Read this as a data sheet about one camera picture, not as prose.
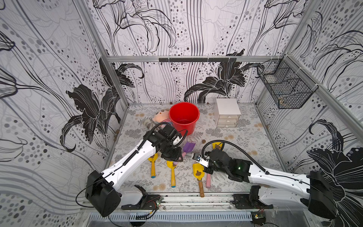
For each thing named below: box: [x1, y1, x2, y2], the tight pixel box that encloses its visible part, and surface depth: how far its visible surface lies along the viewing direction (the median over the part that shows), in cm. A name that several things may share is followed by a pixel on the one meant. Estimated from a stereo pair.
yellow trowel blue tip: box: [166, 160, 177, 188], surface depth 82 cm
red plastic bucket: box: [168, 101, 200, 137], surface depth 93 cm
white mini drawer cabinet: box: [213, 98, 242, 128], surface depth 100 cm
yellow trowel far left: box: [148, 152, 159, 179], surface depth 86 cm
